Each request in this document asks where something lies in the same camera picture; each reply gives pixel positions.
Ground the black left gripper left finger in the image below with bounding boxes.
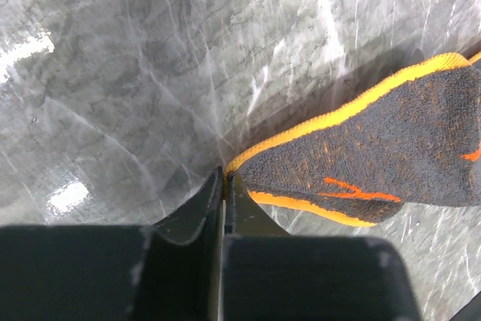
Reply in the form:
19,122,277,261
129,167,223,320

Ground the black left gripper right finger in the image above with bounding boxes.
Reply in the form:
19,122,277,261
223,170,294,321

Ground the grey orange giraffe towel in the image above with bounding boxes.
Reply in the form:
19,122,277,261
227,53,480,227

